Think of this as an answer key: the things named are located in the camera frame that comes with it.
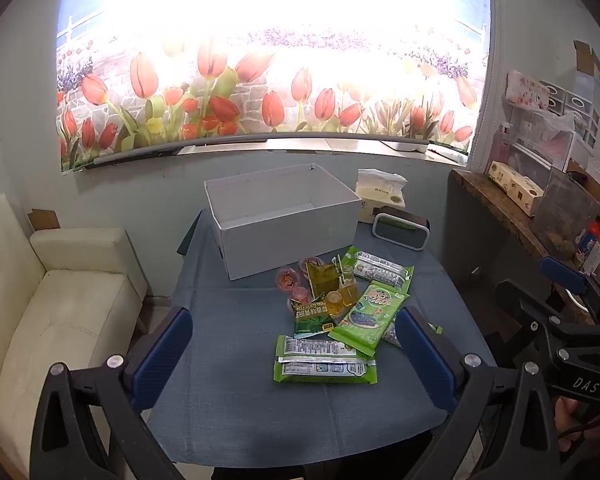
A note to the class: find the person's right hand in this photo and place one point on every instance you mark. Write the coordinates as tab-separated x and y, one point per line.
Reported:
562	420

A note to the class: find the blue tablecloth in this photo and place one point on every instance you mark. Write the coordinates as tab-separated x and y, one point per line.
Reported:
230	410

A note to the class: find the green snack packet white label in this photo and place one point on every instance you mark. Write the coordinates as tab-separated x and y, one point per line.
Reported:
310	346
325	370

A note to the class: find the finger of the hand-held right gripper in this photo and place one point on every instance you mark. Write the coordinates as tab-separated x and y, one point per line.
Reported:
522	305
565	272

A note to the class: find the golden snack packet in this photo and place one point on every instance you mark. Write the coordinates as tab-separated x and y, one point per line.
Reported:
322	277

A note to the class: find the white drawer organizer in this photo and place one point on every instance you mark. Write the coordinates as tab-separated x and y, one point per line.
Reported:
575	105

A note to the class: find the brown cardboard piece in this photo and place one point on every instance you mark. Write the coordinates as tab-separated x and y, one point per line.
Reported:
45	219

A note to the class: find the long cream printed carton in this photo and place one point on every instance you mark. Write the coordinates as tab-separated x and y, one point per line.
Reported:
515	187

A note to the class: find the green cartoon snack packet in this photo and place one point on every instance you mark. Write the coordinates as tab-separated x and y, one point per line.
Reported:
370	315

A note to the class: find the white leather sofa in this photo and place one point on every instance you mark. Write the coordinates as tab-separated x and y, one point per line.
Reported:
65	310

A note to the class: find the pink bottle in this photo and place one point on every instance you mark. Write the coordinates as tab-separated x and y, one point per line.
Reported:
503	145

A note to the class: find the pink floral box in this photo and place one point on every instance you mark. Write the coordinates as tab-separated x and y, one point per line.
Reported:
527	90

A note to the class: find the silver green snack packet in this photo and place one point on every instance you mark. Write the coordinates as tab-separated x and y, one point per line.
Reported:
392	336

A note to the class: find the green seaweed snack packet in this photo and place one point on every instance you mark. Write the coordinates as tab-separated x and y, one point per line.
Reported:
380	270

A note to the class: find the wooden side shelf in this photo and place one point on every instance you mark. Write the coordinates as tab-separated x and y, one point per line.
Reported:
500	210

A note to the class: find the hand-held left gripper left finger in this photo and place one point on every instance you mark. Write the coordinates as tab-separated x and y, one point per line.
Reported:
162	355

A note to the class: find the cream tissue box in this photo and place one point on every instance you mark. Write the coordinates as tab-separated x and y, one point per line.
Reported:
380	200

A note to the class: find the tulip print window blind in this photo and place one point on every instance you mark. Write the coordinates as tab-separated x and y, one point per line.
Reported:
205	85

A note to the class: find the white cardboard box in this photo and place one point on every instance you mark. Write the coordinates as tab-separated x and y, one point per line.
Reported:
280	245

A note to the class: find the yellow jelly cup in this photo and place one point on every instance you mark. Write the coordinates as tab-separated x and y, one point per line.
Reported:
337	305
352	292

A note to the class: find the pink jelly cup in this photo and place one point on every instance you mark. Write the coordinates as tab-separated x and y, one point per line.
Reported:
287	278
312	261
300	296

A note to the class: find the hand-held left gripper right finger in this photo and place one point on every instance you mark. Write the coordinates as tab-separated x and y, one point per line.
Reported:
425	355

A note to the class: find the dark green snack packet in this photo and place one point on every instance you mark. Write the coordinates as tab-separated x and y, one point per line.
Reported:
310	323

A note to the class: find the clear plastic container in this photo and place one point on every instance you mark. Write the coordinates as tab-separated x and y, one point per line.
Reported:
567	210

